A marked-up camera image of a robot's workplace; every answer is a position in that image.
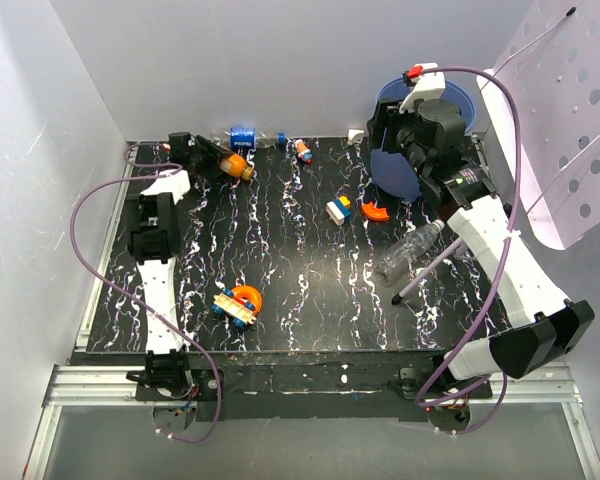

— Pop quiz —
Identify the orange curved toy piece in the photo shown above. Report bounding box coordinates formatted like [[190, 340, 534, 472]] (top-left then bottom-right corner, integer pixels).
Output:
[[361, 202, 390, 222]]

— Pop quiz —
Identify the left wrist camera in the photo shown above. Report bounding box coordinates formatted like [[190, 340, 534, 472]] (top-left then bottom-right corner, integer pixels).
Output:
[[163, 132, 192, 161]]

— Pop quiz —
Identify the small white corner block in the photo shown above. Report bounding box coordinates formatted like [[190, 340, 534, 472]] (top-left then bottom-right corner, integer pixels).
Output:
[[347, 128, 365, 146]]

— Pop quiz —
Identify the small toy figure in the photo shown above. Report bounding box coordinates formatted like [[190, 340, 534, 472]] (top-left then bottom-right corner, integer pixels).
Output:
[[294, 139, 313, 164]]

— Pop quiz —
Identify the clear bottle near tripod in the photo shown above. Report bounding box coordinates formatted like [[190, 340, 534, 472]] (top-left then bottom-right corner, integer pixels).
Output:
[[375, 220, 445, 286]]

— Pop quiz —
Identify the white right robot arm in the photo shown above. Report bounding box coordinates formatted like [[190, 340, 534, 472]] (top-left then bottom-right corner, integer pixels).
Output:
[[367, 98, 594, 398]]

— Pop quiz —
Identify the beige toy car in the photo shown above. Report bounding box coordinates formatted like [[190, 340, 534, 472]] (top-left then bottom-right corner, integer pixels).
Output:
[[212, 290, 256, 329]]

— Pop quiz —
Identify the blue plastic bin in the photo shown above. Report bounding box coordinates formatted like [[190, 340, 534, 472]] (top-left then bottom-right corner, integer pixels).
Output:
[[370, 78, 476, 202]]

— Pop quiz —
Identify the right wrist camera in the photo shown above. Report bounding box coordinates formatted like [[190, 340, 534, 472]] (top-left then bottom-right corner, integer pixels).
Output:
[[399, 63, 446, 114]]

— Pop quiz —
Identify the clear Pepsi bottle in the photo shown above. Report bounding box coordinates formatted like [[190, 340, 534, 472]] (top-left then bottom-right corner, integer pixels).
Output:
[[210, 127, 288, 151]]

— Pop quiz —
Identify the white perforated panel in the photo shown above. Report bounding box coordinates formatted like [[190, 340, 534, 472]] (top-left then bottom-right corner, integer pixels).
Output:
[[493, 1, 600, 250]]

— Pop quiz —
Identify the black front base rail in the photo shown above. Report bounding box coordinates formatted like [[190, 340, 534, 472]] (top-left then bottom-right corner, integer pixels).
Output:
[[72, 347, 551, 424]]

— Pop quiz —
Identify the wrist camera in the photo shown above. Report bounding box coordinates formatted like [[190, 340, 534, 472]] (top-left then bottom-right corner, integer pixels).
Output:
[[399, 63, 446, 114], [163, 132, 192, 161]]

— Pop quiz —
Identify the orange ring toy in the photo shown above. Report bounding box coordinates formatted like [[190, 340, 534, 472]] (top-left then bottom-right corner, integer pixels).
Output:
[[232, 285, 263, 316]]

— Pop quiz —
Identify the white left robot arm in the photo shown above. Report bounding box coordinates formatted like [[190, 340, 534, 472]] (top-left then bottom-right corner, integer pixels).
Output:
[[125, 132, 224, 400]]

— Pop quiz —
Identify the orange juice bottle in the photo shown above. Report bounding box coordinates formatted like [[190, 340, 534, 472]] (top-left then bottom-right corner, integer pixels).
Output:
[[219, 153, 254, 181]]

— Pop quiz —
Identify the white blue yellow block stack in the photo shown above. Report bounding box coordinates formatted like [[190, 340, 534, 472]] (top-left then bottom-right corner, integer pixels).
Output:
[[326, 195, 351, 226]]

